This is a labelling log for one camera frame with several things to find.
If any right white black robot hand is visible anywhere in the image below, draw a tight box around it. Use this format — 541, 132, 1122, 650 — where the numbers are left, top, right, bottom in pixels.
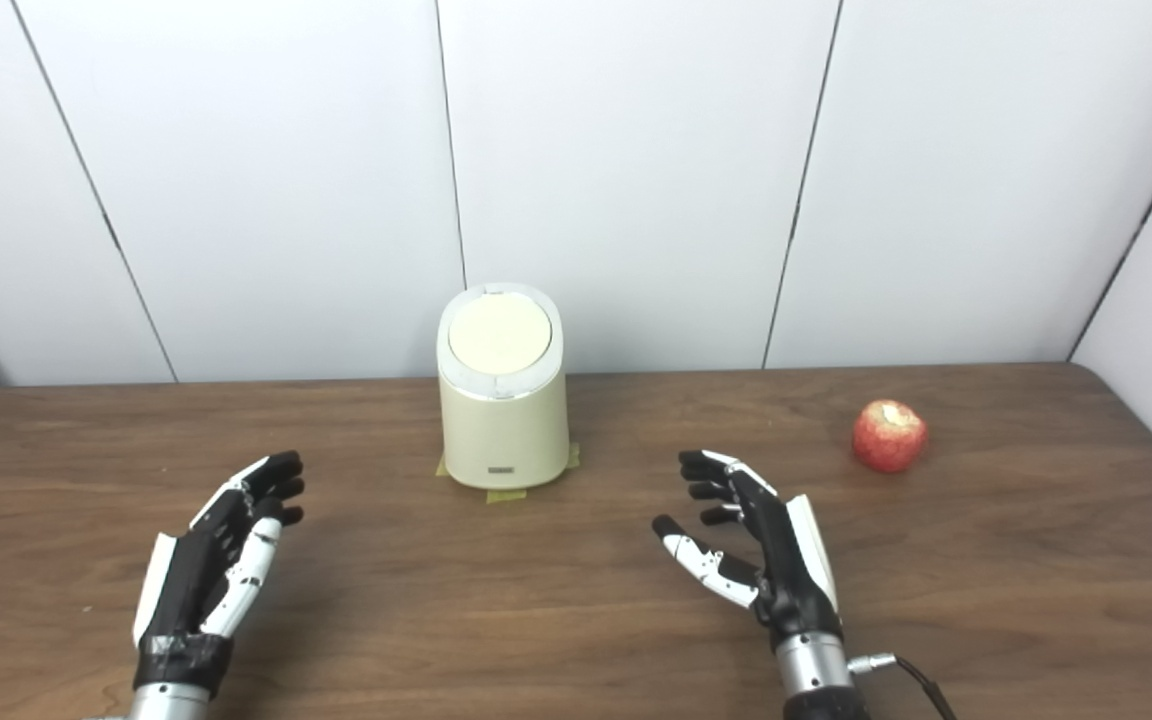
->
652, 450, 845, 649

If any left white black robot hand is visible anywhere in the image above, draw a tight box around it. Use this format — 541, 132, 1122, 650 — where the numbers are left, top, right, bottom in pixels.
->
132, 450, 305, 693

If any red apple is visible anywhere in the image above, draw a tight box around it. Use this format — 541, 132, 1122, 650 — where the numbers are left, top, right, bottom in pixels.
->
852, 400, 929, 474

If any cream round bin lid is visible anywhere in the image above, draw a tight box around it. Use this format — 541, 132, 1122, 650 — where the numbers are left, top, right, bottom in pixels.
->
448, 292, 552, 376

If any cream-colored bin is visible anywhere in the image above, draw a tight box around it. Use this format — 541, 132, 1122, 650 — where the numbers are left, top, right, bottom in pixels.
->
436, 283, 570, 491

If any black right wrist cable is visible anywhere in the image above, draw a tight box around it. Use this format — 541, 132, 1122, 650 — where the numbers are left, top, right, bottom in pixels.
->
848, 652, 958, 720

